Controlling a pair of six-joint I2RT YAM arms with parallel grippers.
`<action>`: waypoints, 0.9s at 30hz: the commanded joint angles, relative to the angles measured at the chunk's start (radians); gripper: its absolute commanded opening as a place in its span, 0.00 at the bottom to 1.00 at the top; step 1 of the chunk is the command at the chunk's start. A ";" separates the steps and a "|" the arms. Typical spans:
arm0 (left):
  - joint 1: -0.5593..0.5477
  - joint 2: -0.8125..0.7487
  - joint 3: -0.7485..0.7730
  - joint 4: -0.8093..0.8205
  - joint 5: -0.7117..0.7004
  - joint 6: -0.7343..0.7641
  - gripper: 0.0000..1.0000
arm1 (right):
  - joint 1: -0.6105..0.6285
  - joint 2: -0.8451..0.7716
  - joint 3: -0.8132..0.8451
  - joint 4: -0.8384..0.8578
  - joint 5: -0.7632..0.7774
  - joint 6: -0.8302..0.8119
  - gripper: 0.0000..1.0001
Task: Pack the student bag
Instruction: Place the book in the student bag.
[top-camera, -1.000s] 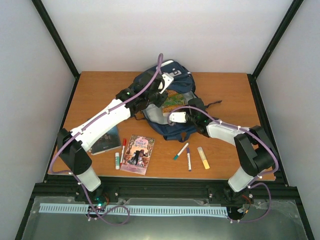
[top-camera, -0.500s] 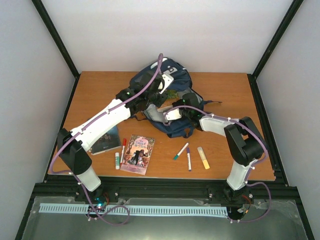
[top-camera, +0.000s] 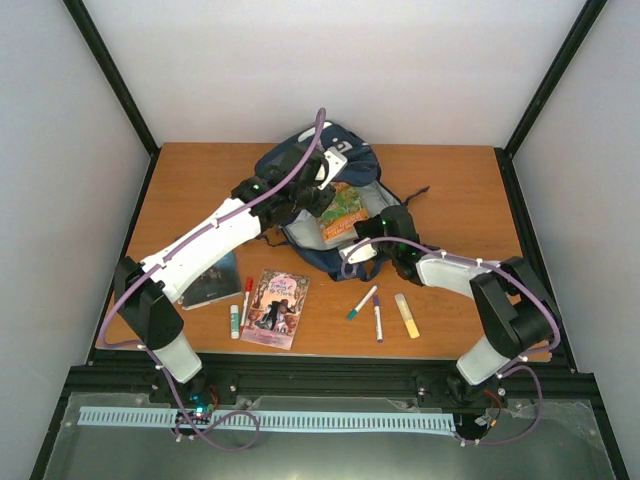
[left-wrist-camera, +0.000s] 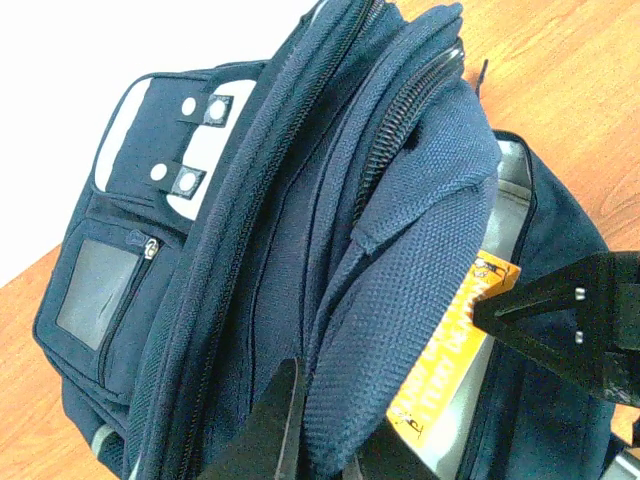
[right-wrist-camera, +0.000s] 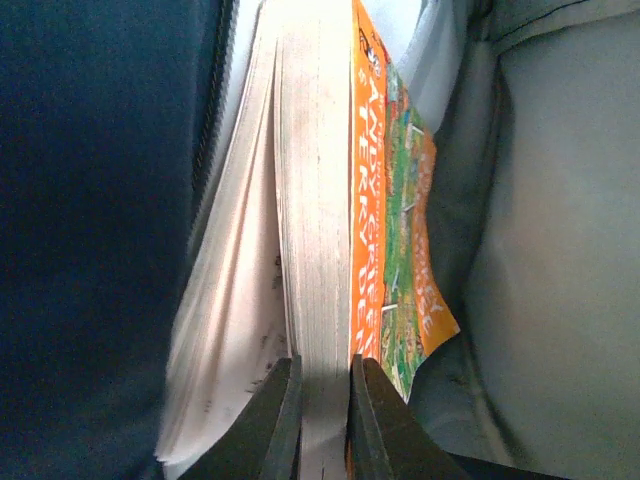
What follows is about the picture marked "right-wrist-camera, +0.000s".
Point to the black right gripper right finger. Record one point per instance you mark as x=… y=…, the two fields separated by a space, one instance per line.
x=384 y=439

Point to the navy blue student backpack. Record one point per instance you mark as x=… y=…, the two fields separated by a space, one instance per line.
x=115 y=116

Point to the orange 39-Storey Treehouse book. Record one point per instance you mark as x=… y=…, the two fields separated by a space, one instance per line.
x=316 y=242

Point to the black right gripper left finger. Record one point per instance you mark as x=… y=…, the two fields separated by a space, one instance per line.
x=264 y=441

